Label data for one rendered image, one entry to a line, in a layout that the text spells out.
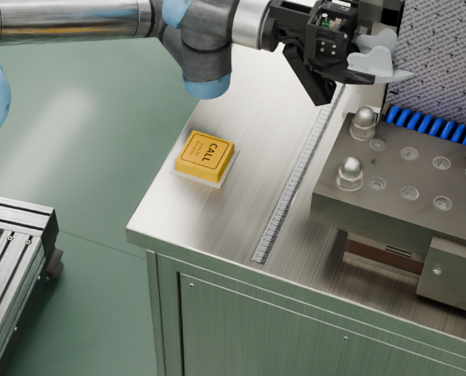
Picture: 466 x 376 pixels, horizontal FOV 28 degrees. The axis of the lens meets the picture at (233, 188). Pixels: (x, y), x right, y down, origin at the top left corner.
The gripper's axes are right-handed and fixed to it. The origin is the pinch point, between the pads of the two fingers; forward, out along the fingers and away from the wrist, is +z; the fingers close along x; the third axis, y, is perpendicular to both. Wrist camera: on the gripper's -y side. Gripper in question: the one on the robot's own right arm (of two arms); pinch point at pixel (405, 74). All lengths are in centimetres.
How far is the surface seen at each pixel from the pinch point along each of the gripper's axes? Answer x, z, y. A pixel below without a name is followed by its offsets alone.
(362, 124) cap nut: -8.3, -3.3, -3.2
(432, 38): -0.2, 2.5, 7.5
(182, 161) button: -13.1, -28.2, -16.6
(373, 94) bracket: 7.8, -5.1, -12.9
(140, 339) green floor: 4, -49, -109
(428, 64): -0.2, 2.7, 3.0
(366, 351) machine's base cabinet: -25.7, 5.8, -30.2
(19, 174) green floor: 39, -103, -109
